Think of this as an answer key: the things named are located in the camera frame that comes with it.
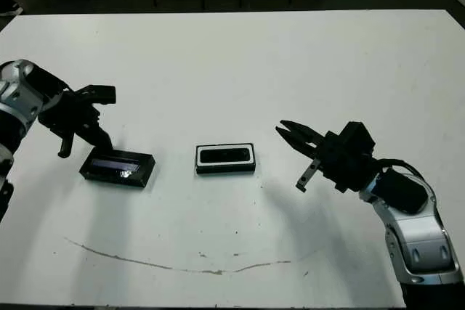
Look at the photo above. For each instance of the black slim camera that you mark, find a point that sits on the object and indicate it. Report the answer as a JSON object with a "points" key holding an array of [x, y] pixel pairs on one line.
{"points": [[225, 155]]}

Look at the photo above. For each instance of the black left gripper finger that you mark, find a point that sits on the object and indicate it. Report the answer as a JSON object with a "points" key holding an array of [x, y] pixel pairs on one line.
{"points": [[104, 137], [92, 137]]}

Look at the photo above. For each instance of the black box base white insert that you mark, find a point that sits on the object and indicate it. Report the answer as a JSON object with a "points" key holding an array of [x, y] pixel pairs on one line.
{"points": [[225, 171]]}

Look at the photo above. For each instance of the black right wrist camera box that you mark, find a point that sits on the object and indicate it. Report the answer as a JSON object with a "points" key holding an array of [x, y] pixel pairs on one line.
{"points": [[357, 139]]}

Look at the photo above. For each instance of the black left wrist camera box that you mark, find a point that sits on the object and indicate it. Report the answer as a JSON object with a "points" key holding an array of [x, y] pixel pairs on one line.
{"points": [[101, 94]]}

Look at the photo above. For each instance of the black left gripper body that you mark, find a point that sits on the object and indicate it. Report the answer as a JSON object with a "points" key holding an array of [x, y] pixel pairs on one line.
{"points": [[69, 114]]}

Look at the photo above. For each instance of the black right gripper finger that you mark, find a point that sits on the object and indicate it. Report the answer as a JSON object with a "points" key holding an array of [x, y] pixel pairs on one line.
{"points": [[305, 133], [298, 143]]}

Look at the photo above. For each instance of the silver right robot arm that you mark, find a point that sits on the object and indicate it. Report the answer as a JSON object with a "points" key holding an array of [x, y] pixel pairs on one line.
{"points": [[425, 244]]}

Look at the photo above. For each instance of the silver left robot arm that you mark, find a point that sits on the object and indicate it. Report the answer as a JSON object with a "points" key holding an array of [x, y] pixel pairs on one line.
{"points": [[18, 96]]}

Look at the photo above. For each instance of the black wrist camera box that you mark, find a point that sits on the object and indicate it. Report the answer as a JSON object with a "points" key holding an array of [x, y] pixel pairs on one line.
{"points": [[101, 94], [357, 139]]}

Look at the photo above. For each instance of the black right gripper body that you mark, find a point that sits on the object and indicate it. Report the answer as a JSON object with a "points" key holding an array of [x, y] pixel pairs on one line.
{"points": [[338, 165]]}

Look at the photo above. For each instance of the black box lid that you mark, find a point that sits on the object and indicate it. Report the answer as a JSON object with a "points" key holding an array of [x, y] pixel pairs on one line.
{"points": [[109, 179]]}

